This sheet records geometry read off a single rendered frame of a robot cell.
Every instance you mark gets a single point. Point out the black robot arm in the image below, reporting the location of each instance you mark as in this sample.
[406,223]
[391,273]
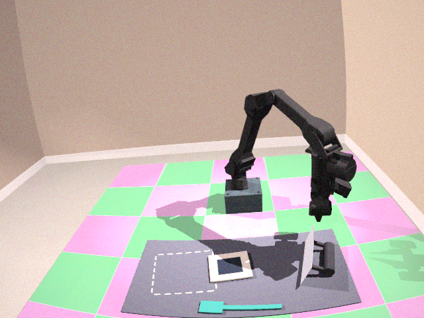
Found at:
[317,132]

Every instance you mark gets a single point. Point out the white square tile with dark blue centre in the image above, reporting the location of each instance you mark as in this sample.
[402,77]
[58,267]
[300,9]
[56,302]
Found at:
[229,266]

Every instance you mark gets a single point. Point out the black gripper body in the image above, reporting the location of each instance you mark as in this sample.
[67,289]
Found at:
[320,186]

